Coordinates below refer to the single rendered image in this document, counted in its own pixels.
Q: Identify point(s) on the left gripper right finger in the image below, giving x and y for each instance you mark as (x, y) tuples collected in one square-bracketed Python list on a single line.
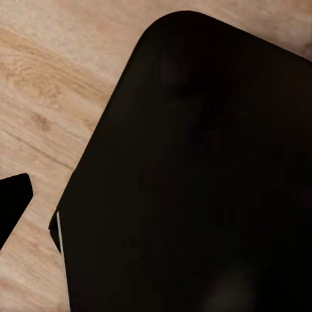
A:
[(302, 193)]

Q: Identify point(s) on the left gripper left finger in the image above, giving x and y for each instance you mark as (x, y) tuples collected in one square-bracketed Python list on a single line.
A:
[(15, 194)]

